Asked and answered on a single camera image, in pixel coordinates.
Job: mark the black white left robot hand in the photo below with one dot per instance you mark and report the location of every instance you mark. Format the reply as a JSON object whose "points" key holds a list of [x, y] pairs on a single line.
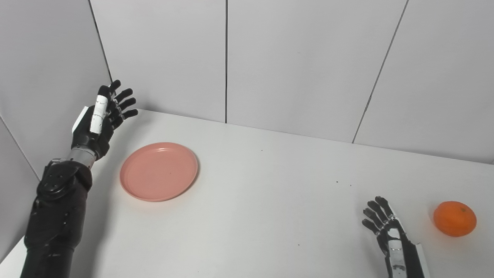
{"points": [[87, 133]]}

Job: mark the orange fruit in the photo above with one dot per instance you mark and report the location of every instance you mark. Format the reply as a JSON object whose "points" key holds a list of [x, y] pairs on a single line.
{"points": [[454, 219]]}

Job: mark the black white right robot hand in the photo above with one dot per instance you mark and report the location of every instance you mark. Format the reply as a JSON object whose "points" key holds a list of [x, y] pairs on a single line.
{"points": [[411, 258]]}

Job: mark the pink round plate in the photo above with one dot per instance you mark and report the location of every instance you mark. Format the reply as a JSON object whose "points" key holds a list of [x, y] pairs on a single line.
{"points": [[159, 172]]}

